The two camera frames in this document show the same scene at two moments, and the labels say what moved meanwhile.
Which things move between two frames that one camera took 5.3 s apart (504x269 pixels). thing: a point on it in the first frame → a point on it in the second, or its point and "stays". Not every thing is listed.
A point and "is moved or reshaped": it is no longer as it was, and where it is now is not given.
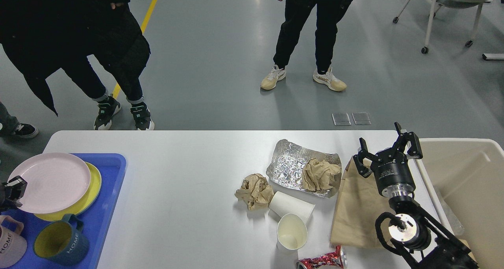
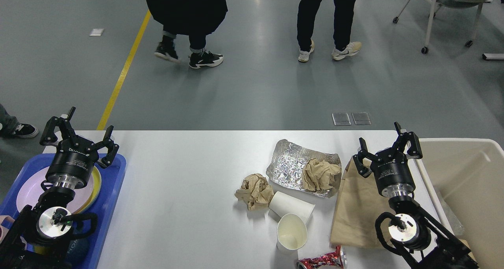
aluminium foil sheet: (287, 163) stays
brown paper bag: (359, 203) stays
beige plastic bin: (464, 178) stays
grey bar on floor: (493, 56) stays
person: (44, 28) → (193, 11)
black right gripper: (391, 168) stays
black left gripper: (15, 189) → (73, 164)
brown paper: (319, 175) stays
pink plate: (55, 181) is moved or reshaped
